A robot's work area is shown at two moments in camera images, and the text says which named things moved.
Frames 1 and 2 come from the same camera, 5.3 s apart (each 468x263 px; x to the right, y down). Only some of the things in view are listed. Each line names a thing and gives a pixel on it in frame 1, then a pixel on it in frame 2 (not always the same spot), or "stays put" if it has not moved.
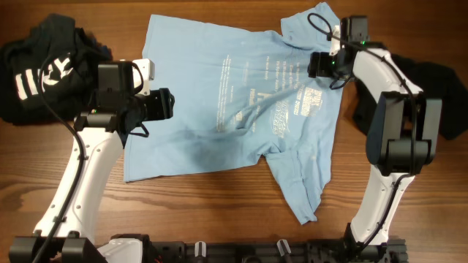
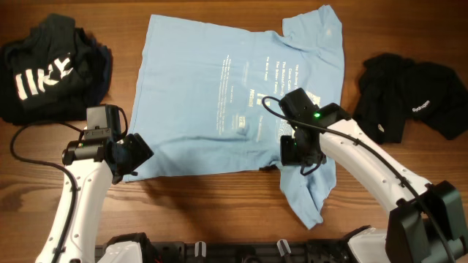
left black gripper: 162,100 -> 142,151
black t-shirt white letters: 50,76 stays put
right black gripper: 314,64 -> 292,153
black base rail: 293,251 stays put
